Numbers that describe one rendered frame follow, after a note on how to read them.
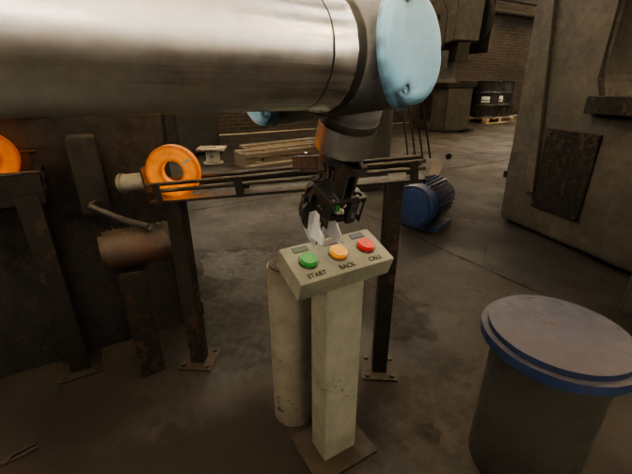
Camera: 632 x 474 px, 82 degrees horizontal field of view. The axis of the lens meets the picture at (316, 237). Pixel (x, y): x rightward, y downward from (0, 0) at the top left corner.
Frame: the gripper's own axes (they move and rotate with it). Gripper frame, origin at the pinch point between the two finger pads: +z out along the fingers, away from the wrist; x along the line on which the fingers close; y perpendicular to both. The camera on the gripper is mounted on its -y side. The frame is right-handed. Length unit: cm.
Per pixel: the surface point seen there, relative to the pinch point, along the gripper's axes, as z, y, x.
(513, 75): 194, -655, 1116
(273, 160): 183, -321, 155
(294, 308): 27.3, -3.5, 1.4
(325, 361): 29.4, 11.7, 2.2
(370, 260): 6.8, 4.3, 13.1
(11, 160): 18, -74, -55
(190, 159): 10, -52, -11
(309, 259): 5.7, 0.4, -0.3
